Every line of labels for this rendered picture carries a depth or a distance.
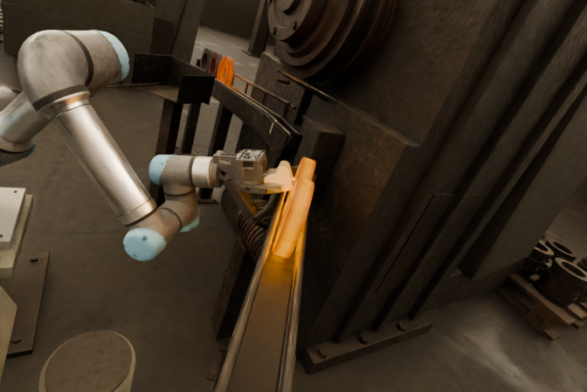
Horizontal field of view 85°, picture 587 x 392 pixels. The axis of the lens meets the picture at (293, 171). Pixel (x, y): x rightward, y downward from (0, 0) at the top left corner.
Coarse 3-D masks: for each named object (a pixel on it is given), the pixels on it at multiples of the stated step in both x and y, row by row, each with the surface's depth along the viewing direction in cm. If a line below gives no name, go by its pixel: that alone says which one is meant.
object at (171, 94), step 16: (144, 64) 139; (160, 64) 147; (176, 64) 150; (144, 80) 143; (160, 80) 151; (176, 80) 153; (192, 80) 132; (208, 80) 140; (160, 96) 133; (176, 96) 138; (192, 96) 136; (208, 96) 145; (176, 112) 144; (160, 128) 147; (176, 128) 149; (160, 144) 150; (160, 192) 160
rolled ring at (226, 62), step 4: (224, 56) 170; (224, 60) 169; (228, 60) 165; (232, 60) 167; (220, 64) 175; (224, 64) 174; (228, 64) 164; (232, 64) 166; (220, 68) 176; (224, 68) 177; (228, 68) 164; (232, 68) 165; (220, 72) 177; (228, 72) 164; (232, 72) 165; (220, 76) 177; (228, 76) 165; (232, 76) 166; (220, 80) 177; (224, 80) 167; (228, 80) 166; (228, 84) 167
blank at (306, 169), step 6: (300, 162) 75; (306, 162) 72; (312, 162) 73; (300, 168) 71; (306, 168) 71; (312, 168) 71; (300, 174) 70; (306, 174) 70; (312, 174) 70; (288, 198) 72; (282, 216) 74
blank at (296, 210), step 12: (300, 180) 59; (300, 192) 57; (312, 192) 57; (288, 204) 65; (300, 204) 55; (288, 216) 54; (300, 216) 55; (288, 228) 55; (300, 228) 55; (276, 240) 59; (288, 240) 55; (276, 252) 58; (288, 252) 57
